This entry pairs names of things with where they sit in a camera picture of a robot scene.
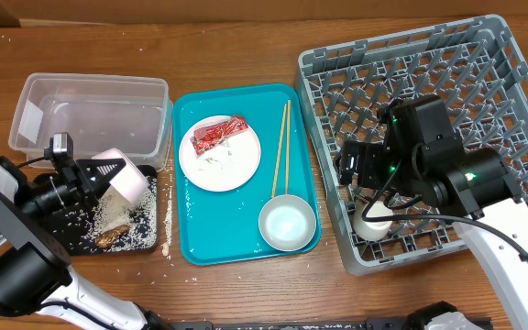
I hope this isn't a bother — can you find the pink bowl with rice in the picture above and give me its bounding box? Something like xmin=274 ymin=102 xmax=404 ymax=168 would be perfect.
xmin=93 ymin=148 xmax=149 ymax=204

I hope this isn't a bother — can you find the white paper cup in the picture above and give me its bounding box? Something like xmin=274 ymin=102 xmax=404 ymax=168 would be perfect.
xmin=351 ymin=201 xmax=393 ymax=241

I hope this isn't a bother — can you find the red foil wrapper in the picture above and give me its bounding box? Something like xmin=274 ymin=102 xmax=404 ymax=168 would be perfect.
xmin=191 ymin=115 xmax=248 ymax=156

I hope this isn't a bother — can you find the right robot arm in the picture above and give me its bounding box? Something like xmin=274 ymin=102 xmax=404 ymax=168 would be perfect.
xmin=335 ymin=94 xmax=528 ymax=329

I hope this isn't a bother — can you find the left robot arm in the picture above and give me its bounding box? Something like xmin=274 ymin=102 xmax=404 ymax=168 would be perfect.
xmin=0 ymin=151 xmax=172 ymax=329

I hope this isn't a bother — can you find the grey dishwasher rack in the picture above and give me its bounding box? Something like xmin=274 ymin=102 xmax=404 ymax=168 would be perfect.
xmin=296 ymin=15 xmax=528 ymax=276

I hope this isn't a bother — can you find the spilled white rice pile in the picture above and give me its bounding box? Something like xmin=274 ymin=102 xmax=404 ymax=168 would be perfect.
xmin=82 ymin=176 xmax=158 ymax=254

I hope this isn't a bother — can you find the black plastic tray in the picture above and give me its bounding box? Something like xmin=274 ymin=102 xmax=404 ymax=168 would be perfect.
xmin=43 ymin=166 xmax=158 ymax=256

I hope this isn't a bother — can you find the clear plastic storage bin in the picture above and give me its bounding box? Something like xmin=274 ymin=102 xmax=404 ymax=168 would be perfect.
xmin=8 ymin=72 xmax=172 ymax=171

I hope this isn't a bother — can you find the brown food scrap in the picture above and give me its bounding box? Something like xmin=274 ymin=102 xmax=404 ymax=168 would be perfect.
xmin=95 ymin=225 xmax=130 ymax=249

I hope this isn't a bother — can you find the right wooden chopstick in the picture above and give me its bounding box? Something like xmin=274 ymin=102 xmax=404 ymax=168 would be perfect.
xmin=285 ymin=99 xmax=292 ymax=194

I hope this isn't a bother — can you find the wooden chopstick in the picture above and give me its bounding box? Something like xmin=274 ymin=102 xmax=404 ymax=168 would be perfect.
xmin=271 ymin=104 xmax=288 ymax=198
xmin=285 ymin=99 xmax=292 ymax=194

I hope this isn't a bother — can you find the left wooden chopstick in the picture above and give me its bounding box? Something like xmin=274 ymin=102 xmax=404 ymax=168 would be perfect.
xmin=271 ymin=104 xmax=288 ymax=198

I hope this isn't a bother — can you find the grey round bowl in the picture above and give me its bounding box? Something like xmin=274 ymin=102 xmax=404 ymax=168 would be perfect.
xmin=258 ymin=194 xmax=317 ymax=252

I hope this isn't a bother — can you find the teal serving tray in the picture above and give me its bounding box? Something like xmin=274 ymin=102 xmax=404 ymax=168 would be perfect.
xmin=172 ymin=83 xmax=317 ymax=266

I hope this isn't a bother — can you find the white round plate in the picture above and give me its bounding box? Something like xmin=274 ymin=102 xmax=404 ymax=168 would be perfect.
xmin=178 ymin=115 xmax=261 ymax=193

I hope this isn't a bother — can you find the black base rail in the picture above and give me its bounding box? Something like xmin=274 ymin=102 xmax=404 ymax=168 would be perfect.
xmin=170 ymin=301 xmax=493 ymax=330

